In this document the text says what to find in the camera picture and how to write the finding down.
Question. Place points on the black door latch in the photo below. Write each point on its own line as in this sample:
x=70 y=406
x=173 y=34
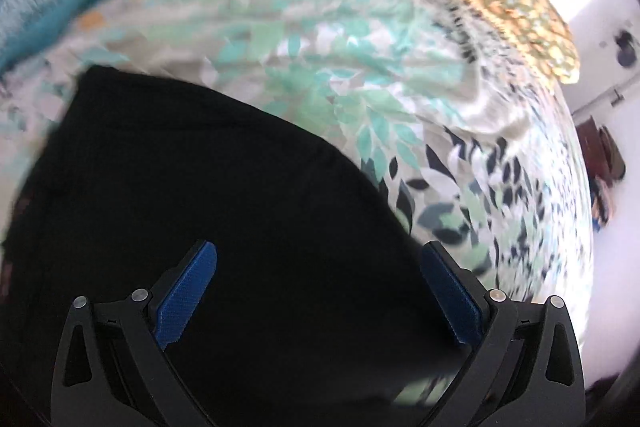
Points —
x=618 y=98

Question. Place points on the black hanging door item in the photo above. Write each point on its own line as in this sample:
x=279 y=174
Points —
x=625 y=49

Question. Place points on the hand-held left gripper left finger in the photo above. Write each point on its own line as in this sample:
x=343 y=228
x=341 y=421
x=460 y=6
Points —
x=185 y=292

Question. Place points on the black pants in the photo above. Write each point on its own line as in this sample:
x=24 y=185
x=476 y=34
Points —
x=225 y=182

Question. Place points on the brown wooden cabinet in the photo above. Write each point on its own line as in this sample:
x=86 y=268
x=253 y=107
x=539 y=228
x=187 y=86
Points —
x=597 y=147

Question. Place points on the pile of colourful clothes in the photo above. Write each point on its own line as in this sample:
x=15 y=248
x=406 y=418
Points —
x=602 y=204

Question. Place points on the leaf-print bed sheet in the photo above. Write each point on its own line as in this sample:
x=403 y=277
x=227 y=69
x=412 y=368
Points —
x=325 y=57

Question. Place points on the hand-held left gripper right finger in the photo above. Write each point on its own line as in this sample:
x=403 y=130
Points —
x=452 y=292

